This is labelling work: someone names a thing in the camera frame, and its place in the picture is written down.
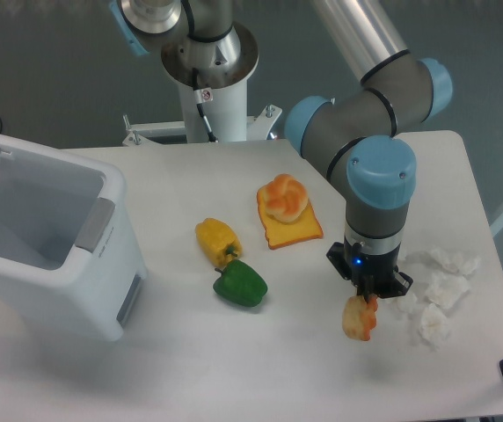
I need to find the round knotted bread roll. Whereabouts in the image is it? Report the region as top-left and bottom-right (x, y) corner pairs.
(259, 173), (309, 223)

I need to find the square toast bread slice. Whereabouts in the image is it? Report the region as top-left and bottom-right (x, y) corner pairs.
(342, 295), (378, 341)

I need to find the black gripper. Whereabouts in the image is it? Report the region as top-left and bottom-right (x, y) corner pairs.
(326, 242), (412, 303)

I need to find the crumpled white tissue top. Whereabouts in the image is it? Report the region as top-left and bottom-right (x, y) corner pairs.
(429, 248), (481, 277)

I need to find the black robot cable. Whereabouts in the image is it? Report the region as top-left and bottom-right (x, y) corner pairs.
(191, 68), (220, 143)

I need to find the crumpled white tissue middle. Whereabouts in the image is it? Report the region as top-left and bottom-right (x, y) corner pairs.
(425, 272), (470, 310)

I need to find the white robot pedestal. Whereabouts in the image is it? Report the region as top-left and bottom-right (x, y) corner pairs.
(123, 81), (282, 145)

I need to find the yellow bell pepper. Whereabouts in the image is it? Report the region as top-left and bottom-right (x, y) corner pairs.
(195, 218), (243, 268)

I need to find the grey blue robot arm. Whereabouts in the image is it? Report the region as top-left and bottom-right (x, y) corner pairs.
(111, 1), (453, 299)

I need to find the white trash can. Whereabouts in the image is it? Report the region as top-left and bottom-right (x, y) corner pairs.
(0, 135), (147, 341)

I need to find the flat toast bread slice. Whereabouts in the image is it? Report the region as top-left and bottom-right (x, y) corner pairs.
(256, 186), (324, 250)

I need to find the green bell pepper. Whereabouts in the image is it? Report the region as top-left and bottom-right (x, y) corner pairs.
(213, 260), (268, 308)

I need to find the crumpled white tissue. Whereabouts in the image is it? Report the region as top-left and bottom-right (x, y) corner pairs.
(419, 303), (451, 350)
(425, 272), (470, 310)
(429, 248), (481, 277)

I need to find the crumpled white tissue bottom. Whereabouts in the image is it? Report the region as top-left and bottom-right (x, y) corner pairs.
(419, 303), (451, 350)

